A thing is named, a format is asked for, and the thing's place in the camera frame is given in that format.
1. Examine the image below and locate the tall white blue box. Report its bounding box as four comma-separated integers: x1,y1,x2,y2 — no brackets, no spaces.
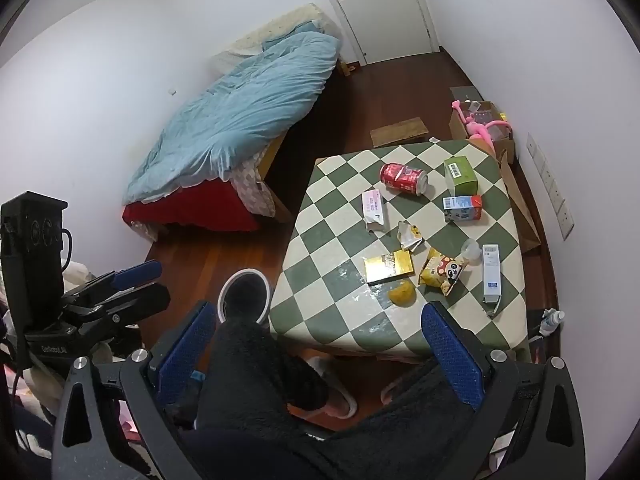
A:
482,244,502,307

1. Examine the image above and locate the yellow panda snack bag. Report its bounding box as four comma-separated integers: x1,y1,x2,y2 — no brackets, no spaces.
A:
419,247,469,296

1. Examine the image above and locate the small clear plastic cup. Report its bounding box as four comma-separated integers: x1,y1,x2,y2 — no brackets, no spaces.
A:
460,238,483,264

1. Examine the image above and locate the yellow white wrapper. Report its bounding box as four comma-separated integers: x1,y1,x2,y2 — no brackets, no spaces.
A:
397,220,423,252

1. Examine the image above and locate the blue red milk carton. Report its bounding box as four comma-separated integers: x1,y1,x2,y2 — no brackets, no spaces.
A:
442,195,483,222

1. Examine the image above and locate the pink white wrapper packet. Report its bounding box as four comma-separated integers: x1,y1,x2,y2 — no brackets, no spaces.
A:
361,188,385,232

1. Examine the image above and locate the green white medicine box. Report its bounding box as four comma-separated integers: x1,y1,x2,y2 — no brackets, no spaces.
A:
444,156,478,196

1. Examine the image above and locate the red soda can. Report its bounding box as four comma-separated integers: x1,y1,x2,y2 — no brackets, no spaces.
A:
380,162,428,196

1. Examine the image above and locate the white round trash bin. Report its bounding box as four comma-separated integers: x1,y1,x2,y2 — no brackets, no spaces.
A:
217,269,271,325

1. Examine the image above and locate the clear plastic bottle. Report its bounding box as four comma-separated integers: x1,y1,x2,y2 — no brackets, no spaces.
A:
539,309,565,337

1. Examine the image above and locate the red bed sheet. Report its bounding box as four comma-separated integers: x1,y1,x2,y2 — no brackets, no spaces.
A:
122,179,260,232

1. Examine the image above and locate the orange fruit peel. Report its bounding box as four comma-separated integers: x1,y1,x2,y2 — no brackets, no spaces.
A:
388,280,416,308

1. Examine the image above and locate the pink slipper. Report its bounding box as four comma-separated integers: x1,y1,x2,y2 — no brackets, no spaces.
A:
305,356,358,420

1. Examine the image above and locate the checkered pink mattress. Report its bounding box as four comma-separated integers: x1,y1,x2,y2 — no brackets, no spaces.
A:
229,148,276,218

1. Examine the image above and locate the brown paper bag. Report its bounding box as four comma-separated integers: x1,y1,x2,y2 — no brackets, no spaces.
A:
498,151,540,252

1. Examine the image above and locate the green white checkered tablecloth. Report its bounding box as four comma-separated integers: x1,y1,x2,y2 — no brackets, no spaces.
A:
268,138,532,360

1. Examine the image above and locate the light blue duvet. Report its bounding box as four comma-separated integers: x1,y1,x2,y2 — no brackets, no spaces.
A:
122,30,341,206

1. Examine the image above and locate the flat cardboard box on floor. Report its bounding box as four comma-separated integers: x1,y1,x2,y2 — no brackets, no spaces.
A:
370,117,428,148

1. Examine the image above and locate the cardboard box with toys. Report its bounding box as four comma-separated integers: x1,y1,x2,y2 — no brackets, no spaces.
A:
448,98,518,164

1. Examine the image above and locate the cream pillow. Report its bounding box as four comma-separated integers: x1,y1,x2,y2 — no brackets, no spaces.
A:
210,3,343,74

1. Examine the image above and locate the white door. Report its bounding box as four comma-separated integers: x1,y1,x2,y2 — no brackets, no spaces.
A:
330,0,438,65

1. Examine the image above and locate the black camera box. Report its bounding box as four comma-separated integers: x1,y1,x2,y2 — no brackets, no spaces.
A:
1,191,67,333

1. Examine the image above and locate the wall socket strip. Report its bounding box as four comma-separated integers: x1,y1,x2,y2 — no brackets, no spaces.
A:
526,134,575,240

